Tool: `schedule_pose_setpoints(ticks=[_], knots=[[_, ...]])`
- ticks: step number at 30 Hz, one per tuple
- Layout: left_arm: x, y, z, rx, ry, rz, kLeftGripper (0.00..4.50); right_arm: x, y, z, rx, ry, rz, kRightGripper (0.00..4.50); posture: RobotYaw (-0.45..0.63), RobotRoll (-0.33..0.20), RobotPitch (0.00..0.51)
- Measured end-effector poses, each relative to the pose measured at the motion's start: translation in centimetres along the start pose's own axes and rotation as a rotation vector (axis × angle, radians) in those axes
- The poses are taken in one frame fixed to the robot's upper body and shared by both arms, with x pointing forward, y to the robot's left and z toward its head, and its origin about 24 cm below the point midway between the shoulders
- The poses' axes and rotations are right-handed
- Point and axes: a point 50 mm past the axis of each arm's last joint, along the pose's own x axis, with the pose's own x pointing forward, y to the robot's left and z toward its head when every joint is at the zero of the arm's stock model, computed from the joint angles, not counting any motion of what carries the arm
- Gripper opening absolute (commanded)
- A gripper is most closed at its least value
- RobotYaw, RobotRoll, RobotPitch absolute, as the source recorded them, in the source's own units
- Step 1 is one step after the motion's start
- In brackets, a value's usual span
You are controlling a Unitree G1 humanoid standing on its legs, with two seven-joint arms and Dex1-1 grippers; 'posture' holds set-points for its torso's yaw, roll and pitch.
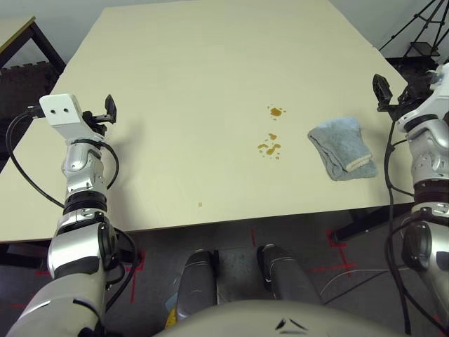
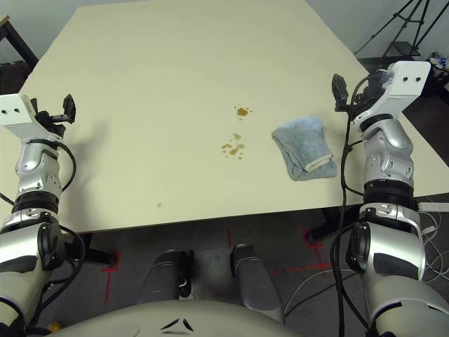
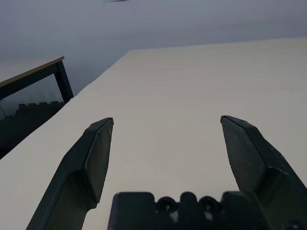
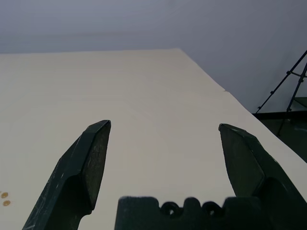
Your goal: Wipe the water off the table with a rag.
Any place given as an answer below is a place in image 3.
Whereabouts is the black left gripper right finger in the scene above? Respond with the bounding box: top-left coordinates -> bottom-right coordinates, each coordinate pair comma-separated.
220,115 -> 307,230

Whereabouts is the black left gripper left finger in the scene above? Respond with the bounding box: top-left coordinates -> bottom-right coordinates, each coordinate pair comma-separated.
25,117 -> 114,230

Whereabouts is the wooden side table black frame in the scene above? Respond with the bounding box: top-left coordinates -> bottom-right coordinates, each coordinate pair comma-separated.
0,56 -> 74,104

